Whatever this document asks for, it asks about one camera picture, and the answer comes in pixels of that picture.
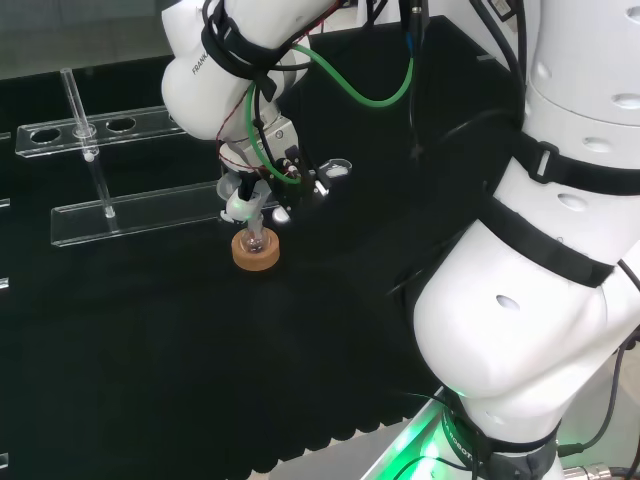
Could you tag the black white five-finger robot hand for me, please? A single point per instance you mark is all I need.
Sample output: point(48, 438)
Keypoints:
point(290, 190)

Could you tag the clear plastic funnel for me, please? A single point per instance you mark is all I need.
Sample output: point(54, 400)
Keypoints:
point(225, 187)

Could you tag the glass weighing funnel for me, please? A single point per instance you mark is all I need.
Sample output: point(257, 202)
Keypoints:
point(339, 169)

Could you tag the round-bottom glass flask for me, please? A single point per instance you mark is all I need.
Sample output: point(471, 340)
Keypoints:
point(252, 244)

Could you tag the clear acrylic funnel stand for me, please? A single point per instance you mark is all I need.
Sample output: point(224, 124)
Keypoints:
point(150, 215)

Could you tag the black bench cloth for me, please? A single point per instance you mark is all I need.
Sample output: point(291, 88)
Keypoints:
point(150, 350)

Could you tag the grey tape piece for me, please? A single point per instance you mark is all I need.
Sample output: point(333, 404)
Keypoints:
point(486, 58)

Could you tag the grey metal base plate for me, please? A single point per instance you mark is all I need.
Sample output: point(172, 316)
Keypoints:
point(370, 450)

